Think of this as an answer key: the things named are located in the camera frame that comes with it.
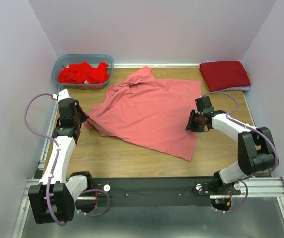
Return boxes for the pink t-shirt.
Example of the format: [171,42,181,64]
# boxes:
[84,66,201,161]

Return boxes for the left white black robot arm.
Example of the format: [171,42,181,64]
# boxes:
[28,97,94,226]

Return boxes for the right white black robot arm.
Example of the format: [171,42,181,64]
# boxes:
[186,96,279,194]

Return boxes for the bright red crumpled t-shirts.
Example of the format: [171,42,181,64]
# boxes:
[58,62,110,84]

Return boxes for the dark red folded t-shirt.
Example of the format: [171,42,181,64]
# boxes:
[199,60,251,93]

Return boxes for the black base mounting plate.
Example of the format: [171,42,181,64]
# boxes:
[64,175,241,208]

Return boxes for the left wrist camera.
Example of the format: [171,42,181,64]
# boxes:
[51,89,71,102]

